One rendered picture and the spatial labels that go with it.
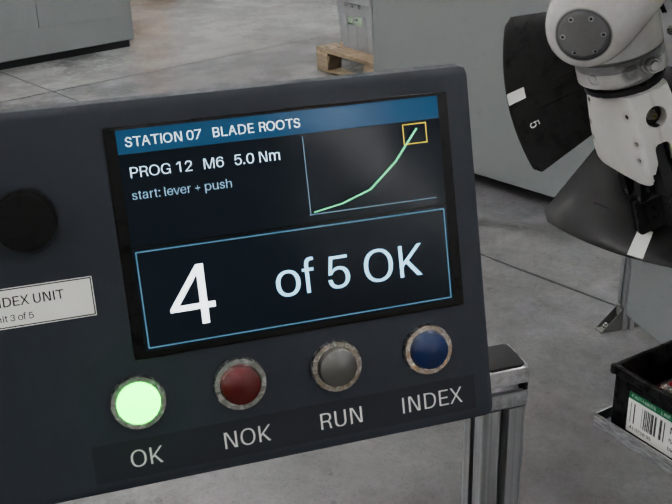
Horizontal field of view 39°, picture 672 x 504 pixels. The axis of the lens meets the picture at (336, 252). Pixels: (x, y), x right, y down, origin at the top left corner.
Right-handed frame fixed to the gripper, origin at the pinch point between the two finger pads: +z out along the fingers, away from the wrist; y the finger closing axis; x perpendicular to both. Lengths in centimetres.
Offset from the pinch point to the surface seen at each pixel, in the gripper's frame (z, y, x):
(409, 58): 78, 290, -66
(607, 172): -1.8, 7.4, -0.3
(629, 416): 12.7, -12.3, 12.4
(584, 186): -1.0, 8.1, 2.4
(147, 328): -32, -37, 47
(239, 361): -28, -38, 44
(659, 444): 13.9, -16.1, 11.8
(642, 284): 106, 123, -63
